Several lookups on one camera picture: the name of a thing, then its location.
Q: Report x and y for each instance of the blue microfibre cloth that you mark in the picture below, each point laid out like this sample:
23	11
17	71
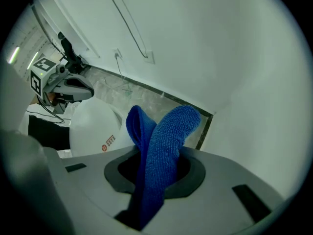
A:
159	150

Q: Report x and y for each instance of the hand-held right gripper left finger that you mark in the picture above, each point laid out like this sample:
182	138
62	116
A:
93	192

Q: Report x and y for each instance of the ceiling light bar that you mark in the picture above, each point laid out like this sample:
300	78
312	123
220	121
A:
13	54
33	60

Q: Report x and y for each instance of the white wall socket with plug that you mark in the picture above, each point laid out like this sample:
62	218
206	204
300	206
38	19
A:
117	54

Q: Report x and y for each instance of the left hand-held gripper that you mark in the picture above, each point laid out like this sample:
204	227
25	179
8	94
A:
39	79

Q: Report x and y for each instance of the white oval smart toilet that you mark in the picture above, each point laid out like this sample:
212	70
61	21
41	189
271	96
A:
95	128

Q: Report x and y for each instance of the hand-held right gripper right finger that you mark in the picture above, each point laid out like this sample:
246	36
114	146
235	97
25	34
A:
220	199

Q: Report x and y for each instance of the small green floor item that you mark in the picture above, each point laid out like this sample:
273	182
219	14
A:
127	92

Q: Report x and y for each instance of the person's black shorts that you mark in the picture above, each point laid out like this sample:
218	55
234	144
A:
46	133

